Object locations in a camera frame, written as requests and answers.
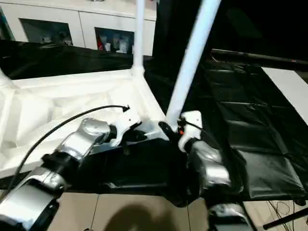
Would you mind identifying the white plastic table top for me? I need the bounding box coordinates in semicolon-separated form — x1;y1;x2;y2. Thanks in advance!
0;68;169;179

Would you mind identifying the black shiny mat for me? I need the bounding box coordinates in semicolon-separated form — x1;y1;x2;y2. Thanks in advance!
0;39;308;207

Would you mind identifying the long dark tube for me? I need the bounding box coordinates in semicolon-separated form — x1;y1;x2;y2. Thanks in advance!
211;49;308;65

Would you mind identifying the white flat item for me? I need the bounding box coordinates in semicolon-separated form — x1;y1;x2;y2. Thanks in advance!
261;66;308;118

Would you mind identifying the white cabinet with glass doors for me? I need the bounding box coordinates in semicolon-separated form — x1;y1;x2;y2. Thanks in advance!
0;0;158;56

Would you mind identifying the dark brown cabinet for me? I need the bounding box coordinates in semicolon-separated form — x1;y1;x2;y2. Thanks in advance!
153;0;308;52

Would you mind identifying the right arm thick black cable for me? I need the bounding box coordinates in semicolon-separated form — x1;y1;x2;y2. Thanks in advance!
181;119;253;231

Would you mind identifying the arm thick black cable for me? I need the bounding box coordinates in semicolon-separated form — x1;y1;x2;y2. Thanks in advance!
0;104;130;200
181;119;253;231

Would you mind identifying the left arm thick black cable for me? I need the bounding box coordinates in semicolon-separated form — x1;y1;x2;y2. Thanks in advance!
0;104;130;200

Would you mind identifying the black work table frame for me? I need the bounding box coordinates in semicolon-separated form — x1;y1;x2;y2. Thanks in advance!
263;209;308;231

